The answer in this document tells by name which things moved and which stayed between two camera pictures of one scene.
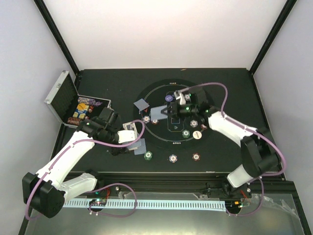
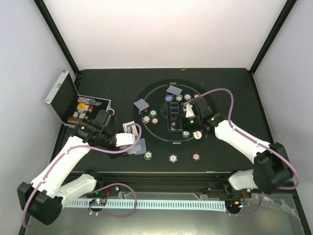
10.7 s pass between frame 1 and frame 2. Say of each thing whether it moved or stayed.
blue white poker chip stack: stayed
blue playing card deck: stayed
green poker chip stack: stayed
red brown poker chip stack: stayed
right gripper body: moved
